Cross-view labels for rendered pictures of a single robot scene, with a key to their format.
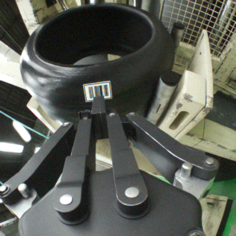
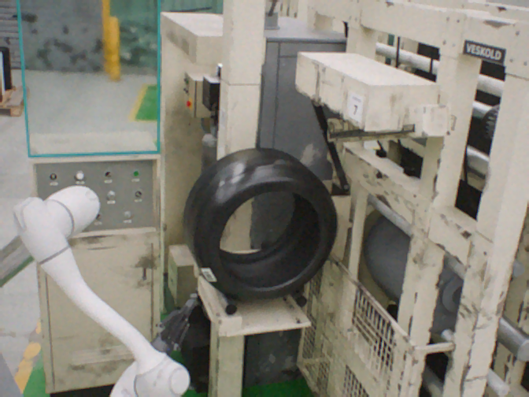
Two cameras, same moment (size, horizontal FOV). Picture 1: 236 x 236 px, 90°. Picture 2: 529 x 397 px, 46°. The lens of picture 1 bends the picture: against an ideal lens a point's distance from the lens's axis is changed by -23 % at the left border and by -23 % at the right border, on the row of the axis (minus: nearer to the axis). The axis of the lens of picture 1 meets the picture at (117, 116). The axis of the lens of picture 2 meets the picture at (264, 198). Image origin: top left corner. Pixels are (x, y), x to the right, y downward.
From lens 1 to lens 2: 2.07 m
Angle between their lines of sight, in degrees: 31
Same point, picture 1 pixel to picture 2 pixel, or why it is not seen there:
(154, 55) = (247, 295)
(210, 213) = (131, 359)
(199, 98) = (221, 328)
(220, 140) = (224, 340)
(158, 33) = (277, 291)
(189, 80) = (233, 320)
